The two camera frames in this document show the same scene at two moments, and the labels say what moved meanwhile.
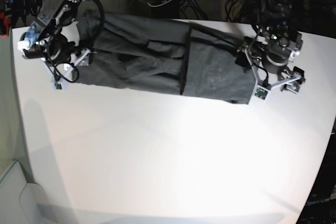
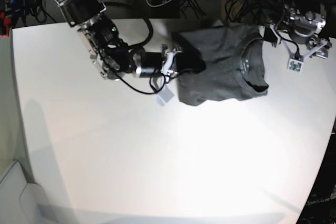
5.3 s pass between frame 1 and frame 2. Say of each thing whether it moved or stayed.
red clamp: stayed
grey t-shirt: moved
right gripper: moved
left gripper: moved
